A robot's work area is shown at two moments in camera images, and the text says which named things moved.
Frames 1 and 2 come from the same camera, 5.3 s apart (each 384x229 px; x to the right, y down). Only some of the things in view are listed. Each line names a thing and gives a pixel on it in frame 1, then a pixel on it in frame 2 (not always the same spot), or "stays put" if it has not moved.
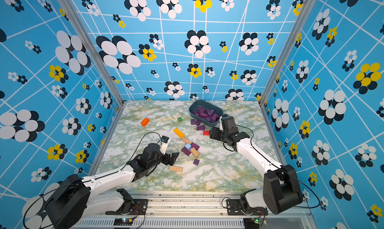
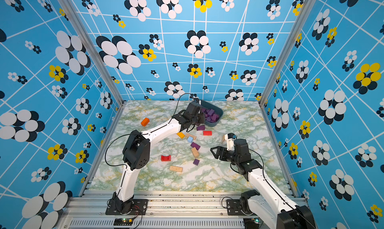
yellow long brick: x=179 y=132 stays put
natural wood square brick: x=194 y=152 stays put
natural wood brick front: x=176 y=168 stays put
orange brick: x=145 y=122 stays put
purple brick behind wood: x=193 y=145 stays put
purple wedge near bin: x=202 y=127 stays put
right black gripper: x=214 y=134 → x=220 y=149
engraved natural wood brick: x=186 y=140 → x=194 y=137
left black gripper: x=174 y=157 → x=202 y=117
